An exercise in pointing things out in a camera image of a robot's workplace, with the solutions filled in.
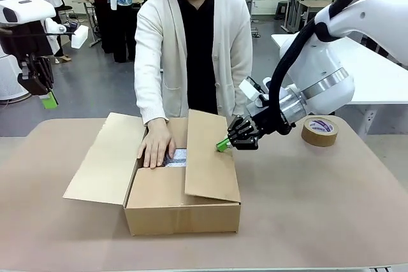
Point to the person in white cardigan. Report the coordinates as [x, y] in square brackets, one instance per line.
[197, 46]

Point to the white side table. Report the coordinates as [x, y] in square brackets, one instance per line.
[376, 74]

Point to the brown cardboard box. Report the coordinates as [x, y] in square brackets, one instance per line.
[181, 214]

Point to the person in floral shirt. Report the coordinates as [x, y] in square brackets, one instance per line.
[122, 23]

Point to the person's right forearm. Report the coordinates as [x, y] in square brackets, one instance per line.
[151, 100]

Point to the brown packing tape roll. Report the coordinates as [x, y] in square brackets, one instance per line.
[318, 132]

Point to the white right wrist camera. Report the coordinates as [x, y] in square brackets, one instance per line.
[252, 92]

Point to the person's right hand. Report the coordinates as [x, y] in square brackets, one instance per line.
[157, 144]

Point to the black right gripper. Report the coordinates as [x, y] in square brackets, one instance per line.
[261, 124]

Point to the bubble-wrapped clock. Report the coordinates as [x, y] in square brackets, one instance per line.
[177, 157]

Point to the white ribbed cylinder base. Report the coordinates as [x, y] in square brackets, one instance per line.
[9, 77]

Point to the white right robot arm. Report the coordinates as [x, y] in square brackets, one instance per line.
[322, 61]

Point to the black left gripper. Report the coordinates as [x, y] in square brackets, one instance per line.
[25, 42]

